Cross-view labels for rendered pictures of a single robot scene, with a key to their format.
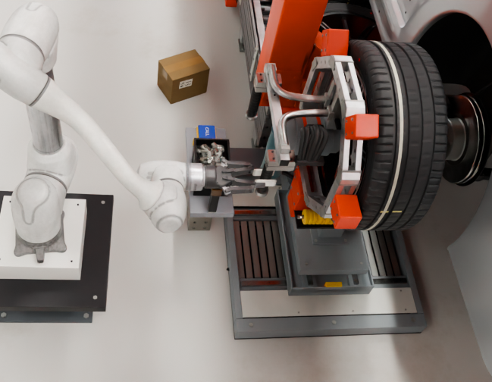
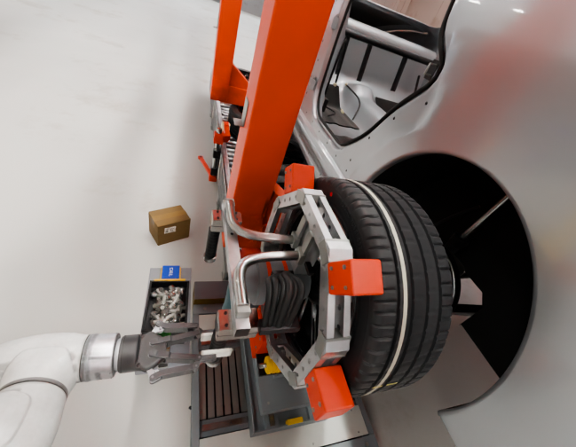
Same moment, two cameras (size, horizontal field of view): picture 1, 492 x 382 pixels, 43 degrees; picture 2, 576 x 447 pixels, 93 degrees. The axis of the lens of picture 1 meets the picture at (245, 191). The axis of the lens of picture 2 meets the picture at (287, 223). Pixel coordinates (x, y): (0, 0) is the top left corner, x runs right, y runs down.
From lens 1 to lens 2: 1.35 m
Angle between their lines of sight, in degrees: 17
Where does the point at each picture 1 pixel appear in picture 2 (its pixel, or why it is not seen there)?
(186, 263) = (146, 404)
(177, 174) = (57, 364)
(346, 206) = (330, 388)
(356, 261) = not seen: hidden behind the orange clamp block
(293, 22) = (254, 166)
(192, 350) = not seen: outside the picture
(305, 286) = (267, 427)
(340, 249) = not seen: hidden behind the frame
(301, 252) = (263, 388)
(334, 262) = (295, 396)
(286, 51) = (248, 196)
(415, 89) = (408, 226)
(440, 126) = (445, 273)
